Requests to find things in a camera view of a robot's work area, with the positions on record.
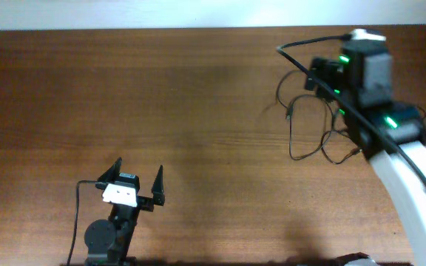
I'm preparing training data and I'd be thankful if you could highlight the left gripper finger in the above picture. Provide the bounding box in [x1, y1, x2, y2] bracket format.
[151, 165, 165, 206]
[95, 157, 122, 190]

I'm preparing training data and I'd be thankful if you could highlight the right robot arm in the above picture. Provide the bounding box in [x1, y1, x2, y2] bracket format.
[306, 34, 426, 265]

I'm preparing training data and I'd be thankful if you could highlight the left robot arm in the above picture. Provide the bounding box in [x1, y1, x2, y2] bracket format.
[84, 158, 165, 266]

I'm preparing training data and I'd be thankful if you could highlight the thick black USB cable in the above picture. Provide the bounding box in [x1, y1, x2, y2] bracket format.
[274, 69, 351, 162]

